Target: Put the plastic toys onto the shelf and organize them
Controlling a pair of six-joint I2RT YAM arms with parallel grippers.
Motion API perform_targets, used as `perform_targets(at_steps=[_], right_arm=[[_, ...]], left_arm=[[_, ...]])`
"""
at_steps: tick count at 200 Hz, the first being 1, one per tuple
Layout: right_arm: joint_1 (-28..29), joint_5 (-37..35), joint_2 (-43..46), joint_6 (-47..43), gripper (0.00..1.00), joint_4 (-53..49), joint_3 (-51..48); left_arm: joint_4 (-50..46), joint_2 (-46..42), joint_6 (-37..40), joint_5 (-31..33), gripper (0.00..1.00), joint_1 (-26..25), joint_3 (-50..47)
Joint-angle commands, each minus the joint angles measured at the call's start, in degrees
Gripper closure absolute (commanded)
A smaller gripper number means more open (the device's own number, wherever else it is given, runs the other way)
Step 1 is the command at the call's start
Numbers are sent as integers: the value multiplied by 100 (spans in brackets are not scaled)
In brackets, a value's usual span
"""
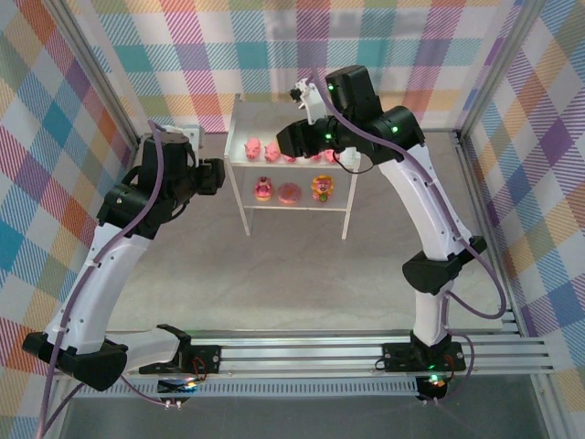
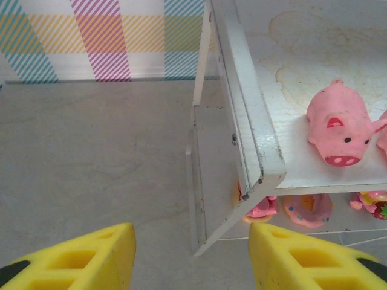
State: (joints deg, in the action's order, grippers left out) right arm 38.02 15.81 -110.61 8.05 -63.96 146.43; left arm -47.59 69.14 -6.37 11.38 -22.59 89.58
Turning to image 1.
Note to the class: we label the pink plastic pig toy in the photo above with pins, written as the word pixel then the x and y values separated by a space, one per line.
pixel 316 158
pixel 331 157
pixel 272 152
pixel 252 149
pixel 290 159

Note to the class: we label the pink donut toy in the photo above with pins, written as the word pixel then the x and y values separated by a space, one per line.
pixel 290 193

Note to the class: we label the pink doll cupcake toy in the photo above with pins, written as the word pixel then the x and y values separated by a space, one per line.
pixel 264 189

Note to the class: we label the yellow flower face toy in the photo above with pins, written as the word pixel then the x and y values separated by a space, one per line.
pixel 322 187

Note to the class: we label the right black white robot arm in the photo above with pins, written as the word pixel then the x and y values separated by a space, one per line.
pixel 420 201

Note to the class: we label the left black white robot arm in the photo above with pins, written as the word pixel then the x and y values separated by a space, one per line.
pixel 105 274

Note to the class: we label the white two-tier shelf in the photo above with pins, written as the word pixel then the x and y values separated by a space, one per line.
pixel 343 192

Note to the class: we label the left controller board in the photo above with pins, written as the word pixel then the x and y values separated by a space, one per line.
pixel 176 386

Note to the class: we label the controller board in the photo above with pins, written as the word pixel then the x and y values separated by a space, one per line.
pixel 432 388
pixel 176 386

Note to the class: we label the right controller board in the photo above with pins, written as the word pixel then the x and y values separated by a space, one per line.
pixel 432 388

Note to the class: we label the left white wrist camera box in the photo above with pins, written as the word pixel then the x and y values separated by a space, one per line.
pixel 192 135

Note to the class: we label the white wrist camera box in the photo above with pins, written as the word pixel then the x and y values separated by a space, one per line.
pixel 315 103
pixel 192 135

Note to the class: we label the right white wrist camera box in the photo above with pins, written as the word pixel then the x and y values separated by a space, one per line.
pixel 315 103

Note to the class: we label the aluminium frame post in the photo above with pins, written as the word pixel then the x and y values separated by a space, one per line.
pixel 496 68
pixel 97 68

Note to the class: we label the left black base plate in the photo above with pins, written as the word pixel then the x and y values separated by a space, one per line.
pixel 210 359

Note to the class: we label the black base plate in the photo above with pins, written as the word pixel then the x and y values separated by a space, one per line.
pixel 397 356
pixel 210 359

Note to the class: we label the aluminium mounting rail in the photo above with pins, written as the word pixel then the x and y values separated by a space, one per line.
pixel 297 354

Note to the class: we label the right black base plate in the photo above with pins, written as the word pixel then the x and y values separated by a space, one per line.
pixel 397 356

